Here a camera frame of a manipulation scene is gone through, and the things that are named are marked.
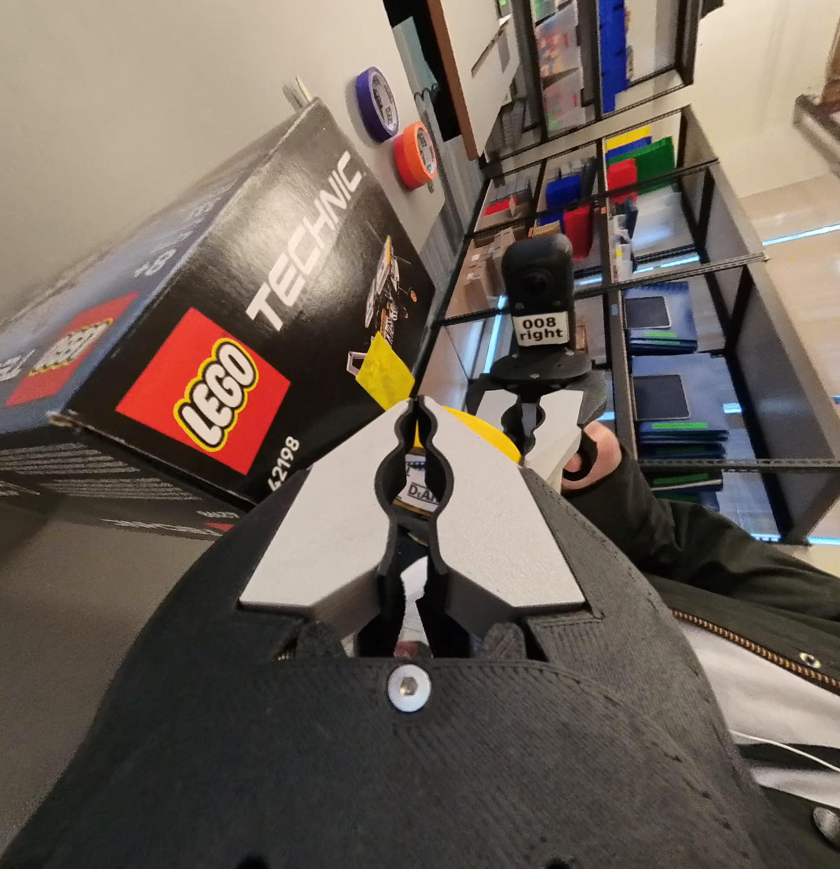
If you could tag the stack of coloured plates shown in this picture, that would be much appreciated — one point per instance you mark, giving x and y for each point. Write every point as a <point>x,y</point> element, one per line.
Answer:
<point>637,159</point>

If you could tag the yellow tape strip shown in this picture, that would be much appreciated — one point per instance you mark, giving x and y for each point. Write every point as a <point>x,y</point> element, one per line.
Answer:
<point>383,373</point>

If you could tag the small blue red bins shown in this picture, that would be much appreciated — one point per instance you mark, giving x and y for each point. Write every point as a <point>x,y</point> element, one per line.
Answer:
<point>569,203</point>

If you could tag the orange tape roll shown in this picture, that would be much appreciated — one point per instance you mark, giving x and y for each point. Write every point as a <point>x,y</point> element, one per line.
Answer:
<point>408,159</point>

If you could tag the row of blue bins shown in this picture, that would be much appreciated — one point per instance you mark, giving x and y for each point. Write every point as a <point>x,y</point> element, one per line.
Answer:
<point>613,47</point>

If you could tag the row of dark blue boxes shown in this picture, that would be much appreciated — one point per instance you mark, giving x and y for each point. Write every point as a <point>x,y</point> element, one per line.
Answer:
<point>671,380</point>

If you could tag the black frame storage rack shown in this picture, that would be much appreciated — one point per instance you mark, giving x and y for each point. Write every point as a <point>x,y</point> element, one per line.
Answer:
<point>786,380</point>

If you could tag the person's right forearm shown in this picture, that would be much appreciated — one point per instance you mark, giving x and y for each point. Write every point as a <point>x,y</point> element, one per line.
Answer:
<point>698,557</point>

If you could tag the row of clear storage bins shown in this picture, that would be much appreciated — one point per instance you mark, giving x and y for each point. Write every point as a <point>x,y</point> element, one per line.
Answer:
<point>559,68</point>

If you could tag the purple tape roll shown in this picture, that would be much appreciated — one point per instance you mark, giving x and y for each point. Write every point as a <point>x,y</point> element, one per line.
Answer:
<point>366,102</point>

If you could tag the person's black jacket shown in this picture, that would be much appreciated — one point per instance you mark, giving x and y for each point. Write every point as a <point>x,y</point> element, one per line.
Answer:
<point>786,641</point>

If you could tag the stack of small brown boxes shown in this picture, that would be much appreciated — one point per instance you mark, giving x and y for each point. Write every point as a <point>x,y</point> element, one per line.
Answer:
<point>488,271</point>

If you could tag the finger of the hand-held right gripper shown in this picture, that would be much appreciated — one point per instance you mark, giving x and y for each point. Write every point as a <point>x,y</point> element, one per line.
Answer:
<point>562,428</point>
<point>489,409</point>

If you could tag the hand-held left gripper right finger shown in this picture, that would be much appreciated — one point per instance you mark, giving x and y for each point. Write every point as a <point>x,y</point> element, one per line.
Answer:
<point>508,543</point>

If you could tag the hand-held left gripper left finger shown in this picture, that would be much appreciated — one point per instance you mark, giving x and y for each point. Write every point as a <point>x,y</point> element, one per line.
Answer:
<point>325,543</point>

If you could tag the person's right hand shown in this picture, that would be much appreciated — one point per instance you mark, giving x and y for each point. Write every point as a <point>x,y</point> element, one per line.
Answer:
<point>607,431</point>

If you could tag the yellow tape roll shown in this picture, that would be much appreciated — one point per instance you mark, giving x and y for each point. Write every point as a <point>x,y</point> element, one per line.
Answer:
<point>491,434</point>

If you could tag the blue plane lego box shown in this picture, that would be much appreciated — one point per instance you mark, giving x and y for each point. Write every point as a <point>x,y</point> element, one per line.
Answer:
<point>189,305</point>

